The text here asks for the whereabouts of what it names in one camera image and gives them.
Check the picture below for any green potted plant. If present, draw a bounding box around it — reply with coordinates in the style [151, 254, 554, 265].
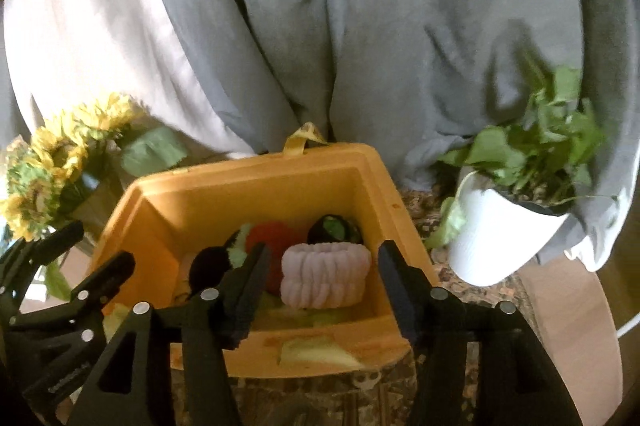
[425, 56, 621, 252]

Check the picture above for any orange storage basket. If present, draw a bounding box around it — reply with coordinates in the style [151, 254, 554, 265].
[92, 123, 441, 379]

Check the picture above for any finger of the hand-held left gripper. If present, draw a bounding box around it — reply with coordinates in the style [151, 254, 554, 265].
[0, 220, 86, 302]
[7, 251, 137, 332]

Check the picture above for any patterned table rug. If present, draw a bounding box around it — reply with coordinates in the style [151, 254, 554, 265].
[170, 186, 531, 426]

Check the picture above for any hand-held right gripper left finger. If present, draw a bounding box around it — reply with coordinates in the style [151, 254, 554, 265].
[67, 242, 273, 426]

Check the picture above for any black green soft toy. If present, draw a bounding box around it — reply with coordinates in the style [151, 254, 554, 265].
[306, 215, 363, 248]

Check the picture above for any white cable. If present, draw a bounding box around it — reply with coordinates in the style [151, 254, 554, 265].
[615, 306, 640, 339]

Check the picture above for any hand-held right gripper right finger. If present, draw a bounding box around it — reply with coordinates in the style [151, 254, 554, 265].
[377, 240, 583, 426]

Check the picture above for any pale sheer curtain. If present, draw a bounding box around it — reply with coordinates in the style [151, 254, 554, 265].
[0, 0, 261, 157]

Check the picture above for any red plush strawberry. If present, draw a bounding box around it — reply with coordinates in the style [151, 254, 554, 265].
[227, 221, 308, 297]

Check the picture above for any grey curtain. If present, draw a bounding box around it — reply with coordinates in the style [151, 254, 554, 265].
[135, 0, 640, 272]

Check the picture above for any black soft ball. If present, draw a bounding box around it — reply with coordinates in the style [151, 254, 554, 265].
[190, 246, 232, 289]

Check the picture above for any sunflower bouquet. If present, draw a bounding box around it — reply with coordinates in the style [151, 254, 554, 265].
[0, 93, 188, 302]

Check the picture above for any white plant pot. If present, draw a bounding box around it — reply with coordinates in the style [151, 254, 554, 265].
[447, 168, 573, 287]

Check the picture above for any pale pink fuzzy wristband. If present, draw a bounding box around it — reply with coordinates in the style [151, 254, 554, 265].
[280, 242, 373, 309]

